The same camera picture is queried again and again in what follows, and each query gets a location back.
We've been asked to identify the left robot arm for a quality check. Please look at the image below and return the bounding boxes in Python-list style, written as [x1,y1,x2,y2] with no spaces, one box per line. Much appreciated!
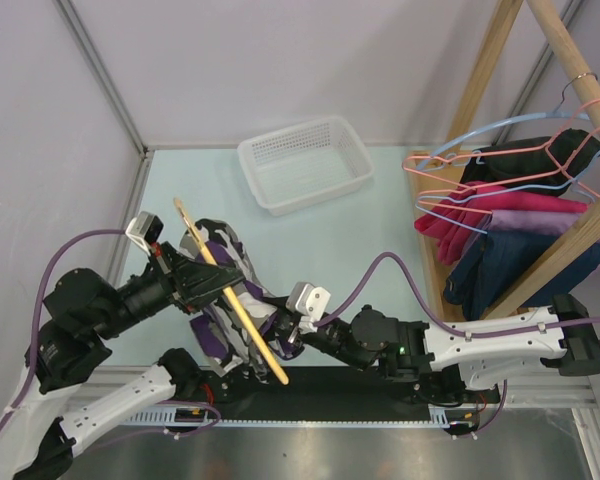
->
[0,242,244,479]

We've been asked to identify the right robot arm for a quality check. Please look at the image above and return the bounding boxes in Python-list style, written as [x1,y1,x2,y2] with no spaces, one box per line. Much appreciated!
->
[275,294,600,404]

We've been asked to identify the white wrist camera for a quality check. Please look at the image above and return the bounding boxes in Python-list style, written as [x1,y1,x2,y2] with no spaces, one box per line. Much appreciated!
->
[125,211,164,256]
[285,282,331,334]

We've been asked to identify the pink garment on hanger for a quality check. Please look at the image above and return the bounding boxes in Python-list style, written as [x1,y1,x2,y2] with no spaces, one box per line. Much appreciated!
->
[414,182,588,266]

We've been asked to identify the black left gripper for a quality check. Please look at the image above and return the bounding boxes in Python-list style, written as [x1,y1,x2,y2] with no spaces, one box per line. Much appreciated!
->
[96,239,247,338]

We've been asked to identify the white plastic basket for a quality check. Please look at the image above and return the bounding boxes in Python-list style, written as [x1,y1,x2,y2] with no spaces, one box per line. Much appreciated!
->
[237,116,374,216]

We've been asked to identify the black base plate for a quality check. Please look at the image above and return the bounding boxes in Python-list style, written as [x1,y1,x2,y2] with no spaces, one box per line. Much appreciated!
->
[201,367,501,421]

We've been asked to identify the lilac garment on hanger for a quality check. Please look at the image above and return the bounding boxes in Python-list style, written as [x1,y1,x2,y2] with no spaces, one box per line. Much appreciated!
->
[478,210,581,236]

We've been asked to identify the yellow clothes hanger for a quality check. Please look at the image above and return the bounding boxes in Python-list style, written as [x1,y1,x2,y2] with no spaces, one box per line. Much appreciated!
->
[173,197,290,385]

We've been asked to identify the black garment on hanger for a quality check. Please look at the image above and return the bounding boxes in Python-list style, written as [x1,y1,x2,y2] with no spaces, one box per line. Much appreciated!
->
[460,129,600,197]

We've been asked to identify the white cable duct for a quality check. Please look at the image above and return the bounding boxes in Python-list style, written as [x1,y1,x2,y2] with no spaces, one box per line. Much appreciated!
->
[121,404,477,431]

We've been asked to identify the aluminium corner post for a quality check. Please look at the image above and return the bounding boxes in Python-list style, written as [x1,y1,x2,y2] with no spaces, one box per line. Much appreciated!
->
[54,0,149,156]

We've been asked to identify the pink wire hanger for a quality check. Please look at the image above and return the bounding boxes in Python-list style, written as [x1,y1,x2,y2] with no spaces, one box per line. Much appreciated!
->
[403,108,600,200]
[415,185,493,222]

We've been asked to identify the wooden clothes rack frame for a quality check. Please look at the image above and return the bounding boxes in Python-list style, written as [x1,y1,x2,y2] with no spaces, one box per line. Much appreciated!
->
[403,1,600,322]

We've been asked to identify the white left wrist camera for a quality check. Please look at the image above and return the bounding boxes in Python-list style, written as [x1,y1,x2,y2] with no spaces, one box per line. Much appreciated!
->
[125,211,164,256]

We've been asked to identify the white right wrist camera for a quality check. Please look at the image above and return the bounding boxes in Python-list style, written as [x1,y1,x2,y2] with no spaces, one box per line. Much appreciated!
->
[285,282,331,334]

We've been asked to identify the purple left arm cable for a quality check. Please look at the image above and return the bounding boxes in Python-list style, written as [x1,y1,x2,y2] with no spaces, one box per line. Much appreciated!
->
[0,228,131,451]

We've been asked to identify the dark blue denim garment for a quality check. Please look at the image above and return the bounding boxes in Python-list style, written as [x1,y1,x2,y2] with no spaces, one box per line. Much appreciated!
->
[443,231,600,321]

